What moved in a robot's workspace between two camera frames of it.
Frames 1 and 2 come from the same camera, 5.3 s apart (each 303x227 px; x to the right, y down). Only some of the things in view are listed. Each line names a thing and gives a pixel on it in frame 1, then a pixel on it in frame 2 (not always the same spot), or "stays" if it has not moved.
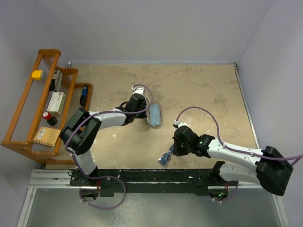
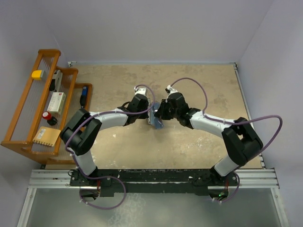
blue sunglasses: x=165 y=158 -> x=158 y=123
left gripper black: x=141 y=116 stays
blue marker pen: x=83 y=97 stays
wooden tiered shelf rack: x=49 y=97 stays
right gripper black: x=177 y=151 -> x=161 y=112
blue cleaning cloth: x=155 y=115 stays
